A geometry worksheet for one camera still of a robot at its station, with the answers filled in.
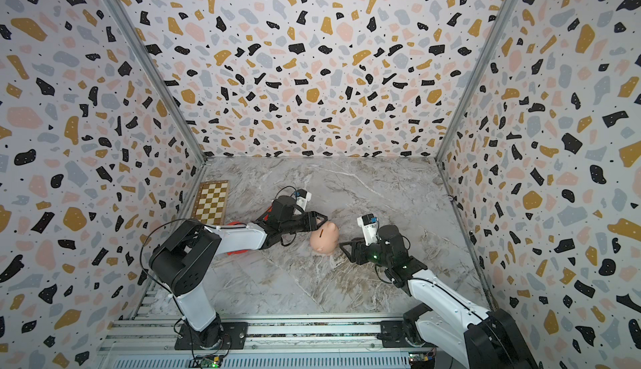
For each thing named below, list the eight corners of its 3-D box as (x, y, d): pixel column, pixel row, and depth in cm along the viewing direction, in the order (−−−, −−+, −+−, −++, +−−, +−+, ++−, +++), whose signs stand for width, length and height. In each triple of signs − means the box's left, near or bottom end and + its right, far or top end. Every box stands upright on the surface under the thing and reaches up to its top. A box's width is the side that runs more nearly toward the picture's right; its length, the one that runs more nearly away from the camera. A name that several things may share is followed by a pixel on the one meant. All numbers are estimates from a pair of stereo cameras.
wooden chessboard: (193, 229, 99) (189, 224, 96) (201, 187, 113) (198, 182, 110) (225, 224, 101) (222, 219, 98) (230, 183, 115) (227, 178, 112)
